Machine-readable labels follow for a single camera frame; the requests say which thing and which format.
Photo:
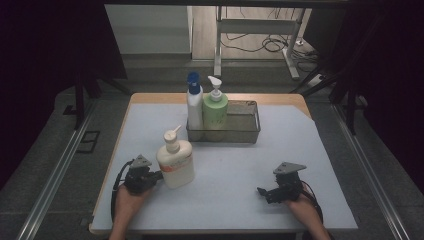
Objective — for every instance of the black metal stand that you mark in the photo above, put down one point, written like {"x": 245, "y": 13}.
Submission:
{"x": 80, "y": 100}
{"x": 350, "y": 106}

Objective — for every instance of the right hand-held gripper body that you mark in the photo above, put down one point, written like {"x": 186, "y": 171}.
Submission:
{"x": 288, "y": 186}

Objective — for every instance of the white bottle with blue cap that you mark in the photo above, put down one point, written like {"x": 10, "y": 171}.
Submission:
{"x": 194, "y": 106}

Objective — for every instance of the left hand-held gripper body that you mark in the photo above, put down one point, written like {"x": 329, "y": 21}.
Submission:
{"x": 138, "y": 176}

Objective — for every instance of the person's right hand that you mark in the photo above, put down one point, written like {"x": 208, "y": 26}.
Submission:
{"x": 301, "y": 204}

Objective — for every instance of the white power strip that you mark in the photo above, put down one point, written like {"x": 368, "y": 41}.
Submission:
{"x": 316, "y": 80}

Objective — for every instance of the white desk frame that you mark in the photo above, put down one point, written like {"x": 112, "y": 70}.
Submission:
{"x": 256, "y": 26}

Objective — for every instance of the metal floor rail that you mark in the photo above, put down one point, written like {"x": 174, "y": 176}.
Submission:
{"x": 366, "y": 166}
{"x": 53, "y": 180}

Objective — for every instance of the light blue table mat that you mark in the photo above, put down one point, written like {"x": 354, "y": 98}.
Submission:
{"x": 233, "y": 166}

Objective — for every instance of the green pump bottle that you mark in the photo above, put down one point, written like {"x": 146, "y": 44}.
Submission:
{"x": 215, "y": 111}

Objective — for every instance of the person's left hand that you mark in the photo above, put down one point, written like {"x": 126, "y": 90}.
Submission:
{"x": 131, "y": 201}

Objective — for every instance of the metal mesh basket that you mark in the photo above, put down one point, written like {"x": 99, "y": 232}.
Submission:
{"x": 241, "y": 128}

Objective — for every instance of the white wall panel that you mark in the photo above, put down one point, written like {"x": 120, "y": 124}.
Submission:
{"x": 150, "y": 30}

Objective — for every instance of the dark curtain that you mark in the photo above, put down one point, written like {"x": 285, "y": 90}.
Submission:
{"x": 36, "y": 83}
{"x": 393, "y": 83}

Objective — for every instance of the cream pump bottle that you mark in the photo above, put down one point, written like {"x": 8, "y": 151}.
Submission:
{"x": 176, "y": 163}

